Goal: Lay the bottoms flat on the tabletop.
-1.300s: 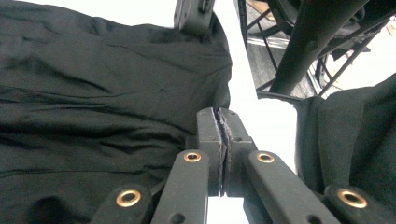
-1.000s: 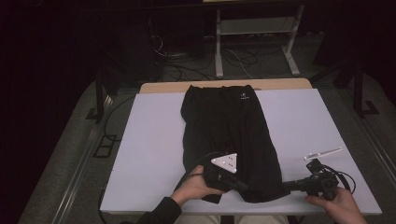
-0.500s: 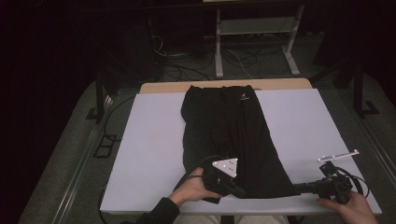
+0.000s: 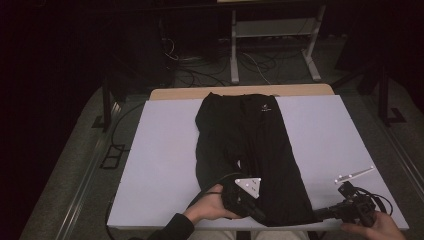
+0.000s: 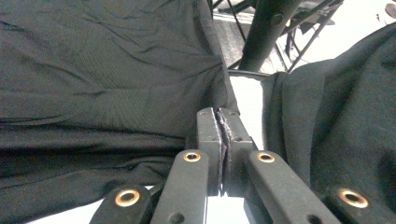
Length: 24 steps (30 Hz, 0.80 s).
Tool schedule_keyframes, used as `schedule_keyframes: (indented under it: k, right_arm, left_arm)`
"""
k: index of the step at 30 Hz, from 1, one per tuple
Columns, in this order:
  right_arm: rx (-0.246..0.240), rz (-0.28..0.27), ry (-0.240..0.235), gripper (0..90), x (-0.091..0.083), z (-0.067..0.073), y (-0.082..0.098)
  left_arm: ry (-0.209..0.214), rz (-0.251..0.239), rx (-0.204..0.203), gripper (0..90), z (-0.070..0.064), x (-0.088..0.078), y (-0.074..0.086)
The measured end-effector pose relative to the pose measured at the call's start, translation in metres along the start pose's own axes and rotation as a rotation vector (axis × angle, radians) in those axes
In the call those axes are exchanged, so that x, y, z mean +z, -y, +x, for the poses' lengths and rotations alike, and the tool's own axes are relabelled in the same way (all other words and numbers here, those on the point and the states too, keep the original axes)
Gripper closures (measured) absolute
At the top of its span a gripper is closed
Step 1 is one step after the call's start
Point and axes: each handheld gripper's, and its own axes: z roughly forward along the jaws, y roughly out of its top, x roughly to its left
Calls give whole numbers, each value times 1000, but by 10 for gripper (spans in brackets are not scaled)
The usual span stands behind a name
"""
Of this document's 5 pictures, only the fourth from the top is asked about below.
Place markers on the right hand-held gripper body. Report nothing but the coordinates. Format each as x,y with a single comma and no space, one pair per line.
360,208

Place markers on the black metal stand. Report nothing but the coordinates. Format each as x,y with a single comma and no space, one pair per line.
106,106
383,96

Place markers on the person's right leg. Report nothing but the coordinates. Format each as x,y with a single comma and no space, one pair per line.
280,235

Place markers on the black pants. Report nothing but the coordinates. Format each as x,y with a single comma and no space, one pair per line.
260,146

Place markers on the metal floor rail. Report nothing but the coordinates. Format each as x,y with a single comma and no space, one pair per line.
408,163
83,190

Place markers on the person's left leg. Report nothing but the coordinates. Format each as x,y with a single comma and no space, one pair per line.
216,235

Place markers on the person's left hand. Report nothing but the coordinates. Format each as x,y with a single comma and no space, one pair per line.
208,208

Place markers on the white metal stand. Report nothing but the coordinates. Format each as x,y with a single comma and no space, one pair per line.
234,50

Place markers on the person's right hand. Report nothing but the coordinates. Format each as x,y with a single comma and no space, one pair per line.
383,230

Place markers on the person's leg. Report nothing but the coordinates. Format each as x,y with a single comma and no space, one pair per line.
280,235
216,235

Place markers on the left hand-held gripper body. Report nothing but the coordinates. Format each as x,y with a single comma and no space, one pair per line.
248,186

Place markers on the white board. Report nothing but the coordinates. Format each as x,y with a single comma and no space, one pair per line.
160,140

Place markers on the wooden table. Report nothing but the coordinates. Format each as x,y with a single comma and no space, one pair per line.
300,90

